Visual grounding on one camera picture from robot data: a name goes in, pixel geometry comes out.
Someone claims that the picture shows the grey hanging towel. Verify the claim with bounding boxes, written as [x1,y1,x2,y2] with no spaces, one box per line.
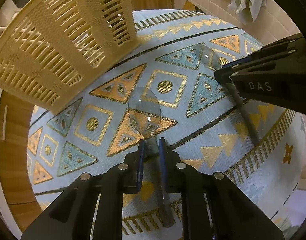
[227,0,267,25]

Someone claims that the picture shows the blue patterned table mat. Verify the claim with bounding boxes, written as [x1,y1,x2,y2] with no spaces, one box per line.
[27,10,306,239]

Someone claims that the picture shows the clear plastic spoon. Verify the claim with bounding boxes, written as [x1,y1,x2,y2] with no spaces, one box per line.
[128,87,175,228]

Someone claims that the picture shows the dark grey plastic spoon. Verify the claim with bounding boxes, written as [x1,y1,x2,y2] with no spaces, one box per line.
[225,83,259,146]

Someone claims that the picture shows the beige plastic utensil basket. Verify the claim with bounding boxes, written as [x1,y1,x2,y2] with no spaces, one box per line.
[0,0,139,114]

